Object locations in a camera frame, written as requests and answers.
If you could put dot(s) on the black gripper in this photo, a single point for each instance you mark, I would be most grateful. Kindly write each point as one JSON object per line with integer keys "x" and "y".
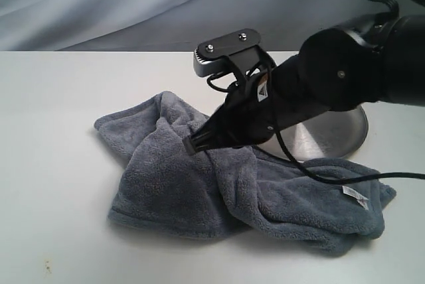
{"x": 243, "y": 119}

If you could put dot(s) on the blue-grey fleece towel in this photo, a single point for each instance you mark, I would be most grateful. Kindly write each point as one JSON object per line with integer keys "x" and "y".
{"x": 215, "y": 194}

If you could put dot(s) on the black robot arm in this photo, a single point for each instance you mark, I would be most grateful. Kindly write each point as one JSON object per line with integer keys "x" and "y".
{"x": 366, "y": 59}

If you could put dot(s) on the round stainless steel plate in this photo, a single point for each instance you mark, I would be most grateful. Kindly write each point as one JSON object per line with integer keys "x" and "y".
{"x": 330, "y": 135}

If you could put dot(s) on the grey backdrop cloth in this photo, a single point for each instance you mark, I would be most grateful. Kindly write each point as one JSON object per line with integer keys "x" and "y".
{"x": 165, "y": 25}

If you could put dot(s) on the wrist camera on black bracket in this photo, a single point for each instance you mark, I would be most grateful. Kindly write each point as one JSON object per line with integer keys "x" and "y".
{"x": 237, "y": 53}

